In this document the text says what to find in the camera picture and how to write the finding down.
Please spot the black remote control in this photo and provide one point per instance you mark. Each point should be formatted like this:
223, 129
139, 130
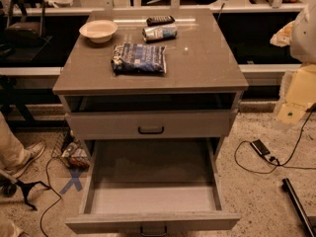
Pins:
159, 20

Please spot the black chair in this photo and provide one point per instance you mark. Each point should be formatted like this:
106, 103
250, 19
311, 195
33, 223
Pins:
26, 33

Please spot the closed grey upper drawer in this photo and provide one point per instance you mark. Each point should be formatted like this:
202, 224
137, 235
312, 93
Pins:
134, 125

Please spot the blue tape cross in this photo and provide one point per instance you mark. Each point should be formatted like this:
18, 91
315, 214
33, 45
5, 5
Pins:
74, 181

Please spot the white bowl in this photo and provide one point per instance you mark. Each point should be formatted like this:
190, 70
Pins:
99, 31

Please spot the black bar on floor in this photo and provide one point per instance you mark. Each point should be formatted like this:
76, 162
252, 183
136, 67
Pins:
308, 222

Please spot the wire basket with snacks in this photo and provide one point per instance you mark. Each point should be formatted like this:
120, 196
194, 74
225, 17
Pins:
69, 151

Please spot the open grey lower drawer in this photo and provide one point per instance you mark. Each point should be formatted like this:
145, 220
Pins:
152, 187

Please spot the grey sneaker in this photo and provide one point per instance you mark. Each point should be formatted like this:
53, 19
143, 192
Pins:
31, 157

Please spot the person leg beige trousers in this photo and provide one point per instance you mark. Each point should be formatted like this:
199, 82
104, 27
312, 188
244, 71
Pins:
13, 155

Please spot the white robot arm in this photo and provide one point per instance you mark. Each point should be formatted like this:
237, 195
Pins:
298, 89

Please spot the silver blue soda can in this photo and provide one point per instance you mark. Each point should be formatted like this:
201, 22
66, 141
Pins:
162, 32

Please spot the black stand base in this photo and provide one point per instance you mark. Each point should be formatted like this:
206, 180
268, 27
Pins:
25, 187

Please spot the blue chip bag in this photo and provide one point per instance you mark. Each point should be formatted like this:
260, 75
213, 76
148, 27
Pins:
138, 58

